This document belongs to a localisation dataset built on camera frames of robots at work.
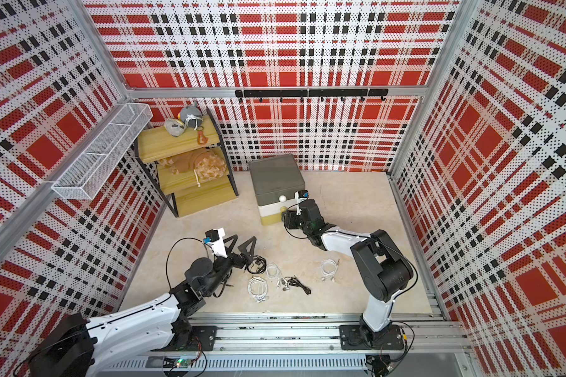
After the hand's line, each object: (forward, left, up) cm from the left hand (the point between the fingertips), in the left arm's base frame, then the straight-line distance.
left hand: (251, 237), depth 79 cm
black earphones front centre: (-10, -15, -17) cm, 24 cm away
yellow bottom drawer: (+15, -5, -12) cm, 20 cm away
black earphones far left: (-15, +7, -3) cm, 17 cm away
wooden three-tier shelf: (+33, +39, -16) cm, 54 cm away
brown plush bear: (+26, +18, +9) cm, 33 cm away
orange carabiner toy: (+32, +20, +17) cm, 41 cm away
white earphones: (-7, -27, -16) cm, 32 cm away
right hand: (+15, -13, -6) cm, 20 cm away
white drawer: (+16, -6, -6) cm, 18 cm away
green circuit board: (-34, +19, -15) cm, 42 cm away
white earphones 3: (-6, -7, -17) cm, 19 cm away
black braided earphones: (-1, -1, -17) cm, 17 cm away
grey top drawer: (+26, -7, +2) cm, 27 cm away
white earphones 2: (-13, -1, -15) cm, 19 cm away
